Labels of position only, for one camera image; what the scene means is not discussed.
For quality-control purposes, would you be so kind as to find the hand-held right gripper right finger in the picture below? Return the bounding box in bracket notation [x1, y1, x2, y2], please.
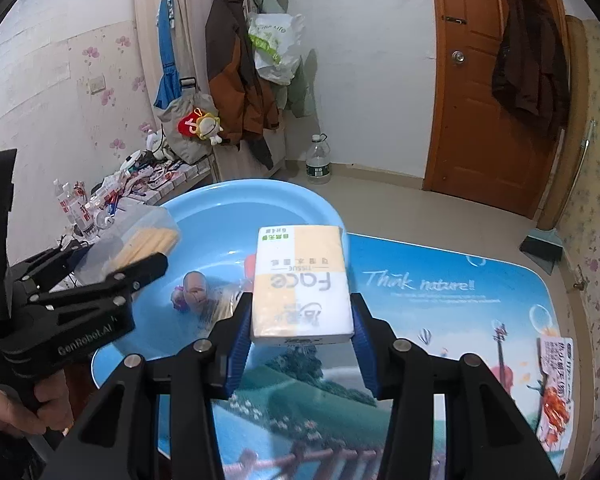
[350, 294, 563, 480]

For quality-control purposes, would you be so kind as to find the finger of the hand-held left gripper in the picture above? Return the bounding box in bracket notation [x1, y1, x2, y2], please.
[27, 254, 169, 312]
[7, 241, 93, 293]

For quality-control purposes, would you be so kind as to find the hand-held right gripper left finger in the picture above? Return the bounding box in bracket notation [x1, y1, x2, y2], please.
[40, 295, 253, 480]

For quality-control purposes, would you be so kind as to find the clear bag of wooden sticks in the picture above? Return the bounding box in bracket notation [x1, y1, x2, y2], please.
[72, 205, 181, 286]

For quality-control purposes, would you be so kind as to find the pink earbuds case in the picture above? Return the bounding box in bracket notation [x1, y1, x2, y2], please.
[172, 270, 211, 313]

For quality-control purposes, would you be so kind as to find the blue plastic basin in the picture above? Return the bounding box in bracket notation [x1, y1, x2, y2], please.
[91, 179, 353, 391]

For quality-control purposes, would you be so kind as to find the yellow white tissue pack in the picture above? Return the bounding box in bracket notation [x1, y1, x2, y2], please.
[250, 225, 357, 346]

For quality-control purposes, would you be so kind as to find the blue grey shoulder bag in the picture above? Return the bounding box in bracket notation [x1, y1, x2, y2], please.
[153, 0, 216, 165]

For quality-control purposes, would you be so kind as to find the person's left hand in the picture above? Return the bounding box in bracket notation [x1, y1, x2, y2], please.
[0, 384, 76, 441]

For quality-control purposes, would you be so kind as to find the clear bottle red label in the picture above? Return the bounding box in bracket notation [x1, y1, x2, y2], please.
[65, 182, 98, 238]
[52, 179, 73, 226]

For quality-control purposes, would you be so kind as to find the blue printed mat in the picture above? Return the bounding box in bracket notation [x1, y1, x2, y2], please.
[155, 232, 568, 480]

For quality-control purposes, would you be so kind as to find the clutter of small packets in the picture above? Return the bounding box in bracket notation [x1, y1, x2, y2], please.
[87, 152, 201, 211]

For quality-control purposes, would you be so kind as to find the red plush toy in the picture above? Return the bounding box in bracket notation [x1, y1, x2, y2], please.
[176, 107, 203, 138]

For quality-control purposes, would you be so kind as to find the cream plush doll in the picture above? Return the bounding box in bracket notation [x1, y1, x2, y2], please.
[197, 112, 225, 147]

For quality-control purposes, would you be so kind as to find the red white snack packet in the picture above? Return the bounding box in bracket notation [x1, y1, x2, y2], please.
[535, 336, 578, 453]

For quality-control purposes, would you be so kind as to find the large clear water bottle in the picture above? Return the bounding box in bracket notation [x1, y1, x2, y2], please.
[306, 134, 332, 186]

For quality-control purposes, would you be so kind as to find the brown orange jacket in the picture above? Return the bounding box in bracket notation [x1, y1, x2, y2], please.
[204, 0, 281, 171]

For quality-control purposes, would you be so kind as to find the light wooden wardrobe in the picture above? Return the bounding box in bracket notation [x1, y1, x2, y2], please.
[132, 0, 288, 186]

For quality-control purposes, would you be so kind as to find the white plastic bag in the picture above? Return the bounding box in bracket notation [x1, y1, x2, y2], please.
[247, 12, 306, 86]

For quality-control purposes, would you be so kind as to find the brown wooden door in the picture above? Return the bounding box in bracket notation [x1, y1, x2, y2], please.
[424, 0, 571, 220]

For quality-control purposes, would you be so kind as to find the dark brown jacket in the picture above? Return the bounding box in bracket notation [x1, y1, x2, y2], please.
[491, 0, 571, 136]

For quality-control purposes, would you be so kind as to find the grey dustpan with handle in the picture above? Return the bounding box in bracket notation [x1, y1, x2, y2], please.
[519, 120, 597, 276]

